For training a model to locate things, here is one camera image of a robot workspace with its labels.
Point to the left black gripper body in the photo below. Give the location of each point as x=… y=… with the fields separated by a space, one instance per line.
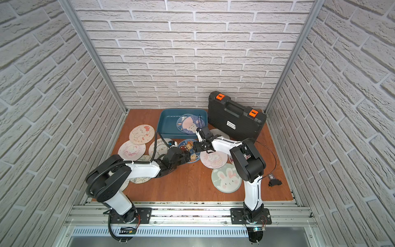
x=183 y=153

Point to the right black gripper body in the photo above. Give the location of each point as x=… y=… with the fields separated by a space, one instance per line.
x=200 y=146

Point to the blue bear coaster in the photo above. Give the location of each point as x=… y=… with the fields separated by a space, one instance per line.
x=188 y=146

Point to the blue pink bunny coaster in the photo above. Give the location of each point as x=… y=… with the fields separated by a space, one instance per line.
x=191 y=124

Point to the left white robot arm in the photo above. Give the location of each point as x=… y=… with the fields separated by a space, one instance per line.
x=104 y=182

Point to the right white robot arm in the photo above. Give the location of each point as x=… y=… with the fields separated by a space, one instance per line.
x=248 y=162

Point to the teal plastic storage box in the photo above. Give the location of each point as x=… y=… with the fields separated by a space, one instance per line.
x=168 y=119

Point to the white bear flower coaster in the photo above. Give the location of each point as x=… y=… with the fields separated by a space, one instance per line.
x=161 y=148

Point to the black plastic tool case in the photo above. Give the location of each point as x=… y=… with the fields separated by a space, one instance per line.
x=234 y=119

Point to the green white bunny coaster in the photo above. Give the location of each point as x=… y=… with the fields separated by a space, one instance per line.
x=226 y=178

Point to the cream line-art coaster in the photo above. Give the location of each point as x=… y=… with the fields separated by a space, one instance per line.
x=141 y=180

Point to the pink rainbow unicorn coaster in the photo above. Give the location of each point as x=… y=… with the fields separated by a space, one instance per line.
x=130 y=151

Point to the small black clip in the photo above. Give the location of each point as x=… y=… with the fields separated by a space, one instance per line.
x=273 y=181

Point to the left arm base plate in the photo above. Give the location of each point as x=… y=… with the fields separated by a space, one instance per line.
x=140 y=215

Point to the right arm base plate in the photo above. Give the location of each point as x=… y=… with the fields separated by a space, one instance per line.
x=245 y=216

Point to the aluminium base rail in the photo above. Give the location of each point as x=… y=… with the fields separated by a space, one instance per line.
x=182 y=219

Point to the aluminium corner post right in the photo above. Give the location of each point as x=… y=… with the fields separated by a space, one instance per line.
x=316 y=7

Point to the aluminium corner post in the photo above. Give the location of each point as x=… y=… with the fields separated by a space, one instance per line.
x=316 y=7
x=92 y=51

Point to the aluminium corner post left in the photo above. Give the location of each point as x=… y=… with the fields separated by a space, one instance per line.
x=92 y=51

